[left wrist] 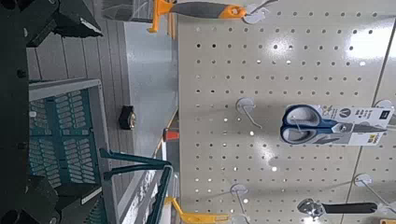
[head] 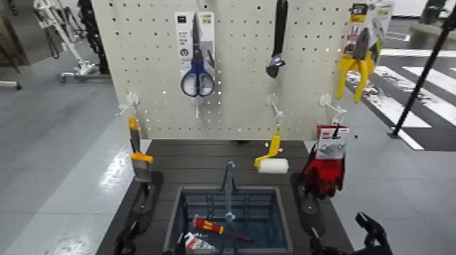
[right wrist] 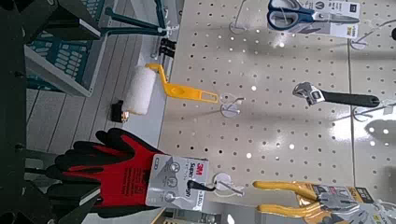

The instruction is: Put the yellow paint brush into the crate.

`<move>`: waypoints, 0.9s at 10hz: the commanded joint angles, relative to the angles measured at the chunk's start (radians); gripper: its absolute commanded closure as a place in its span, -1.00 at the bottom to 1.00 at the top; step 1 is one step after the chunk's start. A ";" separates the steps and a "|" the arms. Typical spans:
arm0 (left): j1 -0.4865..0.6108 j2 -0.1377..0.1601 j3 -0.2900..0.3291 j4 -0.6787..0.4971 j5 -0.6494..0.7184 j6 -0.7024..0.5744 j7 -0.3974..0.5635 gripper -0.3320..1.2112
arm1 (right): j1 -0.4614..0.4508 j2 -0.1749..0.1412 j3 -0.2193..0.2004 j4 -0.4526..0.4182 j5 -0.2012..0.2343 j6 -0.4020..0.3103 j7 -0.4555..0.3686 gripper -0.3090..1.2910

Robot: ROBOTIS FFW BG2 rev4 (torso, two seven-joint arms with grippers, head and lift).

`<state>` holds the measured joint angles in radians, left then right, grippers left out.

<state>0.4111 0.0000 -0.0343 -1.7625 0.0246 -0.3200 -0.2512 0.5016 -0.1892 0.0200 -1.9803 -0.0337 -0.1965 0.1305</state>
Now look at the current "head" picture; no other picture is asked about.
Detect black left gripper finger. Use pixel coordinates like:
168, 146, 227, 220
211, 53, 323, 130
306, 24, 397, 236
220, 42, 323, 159
113, 220, 140, 255

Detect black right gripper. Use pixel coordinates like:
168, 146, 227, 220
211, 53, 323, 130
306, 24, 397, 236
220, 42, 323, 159
309, 212, 394, 255

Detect yellow paint brush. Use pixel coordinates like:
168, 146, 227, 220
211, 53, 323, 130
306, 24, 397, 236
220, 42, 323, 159
127, 115, 155, 183

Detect grey plastic crate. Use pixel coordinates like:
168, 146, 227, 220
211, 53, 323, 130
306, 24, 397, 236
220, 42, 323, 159
163, 161, 294, 255

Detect red work gloves pack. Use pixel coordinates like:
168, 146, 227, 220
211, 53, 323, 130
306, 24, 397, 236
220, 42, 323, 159
299, 124, 351, 199

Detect red white small package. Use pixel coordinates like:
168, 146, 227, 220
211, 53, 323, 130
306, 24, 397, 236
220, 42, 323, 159
184, 232, 216, 252

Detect red yellow screwdriver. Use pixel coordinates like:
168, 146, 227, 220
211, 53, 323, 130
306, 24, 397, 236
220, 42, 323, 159
192, 216, 254, 243

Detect clear plastic pegboard hook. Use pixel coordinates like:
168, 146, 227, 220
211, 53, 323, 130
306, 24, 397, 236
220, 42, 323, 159
319, 93, 348, 125
115, 92, 140, 117
266, 93, 285, 125
190, 96, 204, 119

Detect yellow pliers in packaging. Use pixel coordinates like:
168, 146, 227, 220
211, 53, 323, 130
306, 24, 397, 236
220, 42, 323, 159
336, 1, 394, 103

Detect black tripod pole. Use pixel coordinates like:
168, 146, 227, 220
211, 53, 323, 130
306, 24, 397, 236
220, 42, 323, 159
387, 7, 456, 140

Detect blue scissors in packaging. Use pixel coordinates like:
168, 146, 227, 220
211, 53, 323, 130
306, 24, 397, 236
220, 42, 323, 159
174, 11, 217, 98

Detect grey stand leg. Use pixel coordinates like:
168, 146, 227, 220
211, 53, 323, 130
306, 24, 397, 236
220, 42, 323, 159
0, 79, 23, 91

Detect white pegboard panel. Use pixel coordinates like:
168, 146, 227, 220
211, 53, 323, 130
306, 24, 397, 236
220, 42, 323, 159
90, 0, 360, 142

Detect black column stand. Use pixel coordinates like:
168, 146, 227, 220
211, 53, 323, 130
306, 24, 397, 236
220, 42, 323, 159
77, 0, 111, 75

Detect white wheeled stand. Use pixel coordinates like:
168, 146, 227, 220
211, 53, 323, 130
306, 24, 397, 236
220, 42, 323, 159
33, 0, 99, 83

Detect black adjustable wrench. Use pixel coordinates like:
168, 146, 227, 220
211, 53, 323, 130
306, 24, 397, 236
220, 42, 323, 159
265, 0, 288, 79

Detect grey low block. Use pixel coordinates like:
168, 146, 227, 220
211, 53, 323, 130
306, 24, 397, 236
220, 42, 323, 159
408, 22, 456, 51

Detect brown wooden furniture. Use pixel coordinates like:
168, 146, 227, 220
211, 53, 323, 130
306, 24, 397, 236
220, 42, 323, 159
0, 0, 31, 68

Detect yellow handled paint roller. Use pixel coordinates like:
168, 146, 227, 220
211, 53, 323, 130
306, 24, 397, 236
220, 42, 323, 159
254, 125, 290, 174

